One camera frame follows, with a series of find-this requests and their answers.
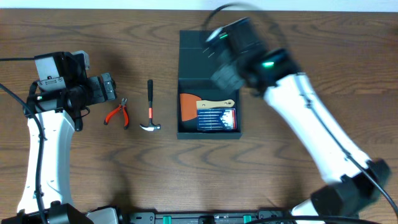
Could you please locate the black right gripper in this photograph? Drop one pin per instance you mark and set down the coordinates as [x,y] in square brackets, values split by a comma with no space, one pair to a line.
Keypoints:
[228,77]

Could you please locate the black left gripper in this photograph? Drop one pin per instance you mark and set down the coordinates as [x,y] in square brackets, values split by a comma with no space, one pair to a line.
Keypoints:
[106,88]

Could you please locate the blue screwdriver set case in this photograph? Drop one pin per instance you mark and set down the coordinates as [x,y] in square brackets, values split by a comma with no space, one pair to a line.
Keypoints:
[218,119]

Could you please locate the orange scraper wooden handle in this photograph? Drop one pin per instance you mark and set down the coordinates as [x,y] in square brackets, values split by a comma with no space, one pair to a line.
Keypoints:
[189,104]

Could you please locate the small black handled hammer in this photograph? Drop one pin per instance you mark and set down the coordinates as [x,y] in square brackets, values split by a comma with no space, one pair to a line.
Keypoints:
[151,127]

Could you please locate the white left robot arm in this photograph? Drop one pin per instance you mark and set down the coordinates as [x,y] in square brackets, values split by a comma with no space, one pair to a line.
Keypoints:
[55,102]

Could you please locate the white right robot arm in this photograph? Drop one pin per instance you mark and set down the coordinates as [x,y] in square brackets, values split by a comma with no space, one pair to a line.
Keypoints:
[352,179]

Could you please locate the dark green open box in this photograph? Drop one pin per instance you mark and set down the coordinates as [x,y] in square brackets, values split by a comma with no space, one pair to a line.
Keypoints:
[195,68]

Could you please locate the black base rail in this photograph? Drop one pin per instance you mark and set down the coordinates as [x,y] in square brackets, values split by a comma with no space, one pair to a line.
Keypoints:
[199,218]

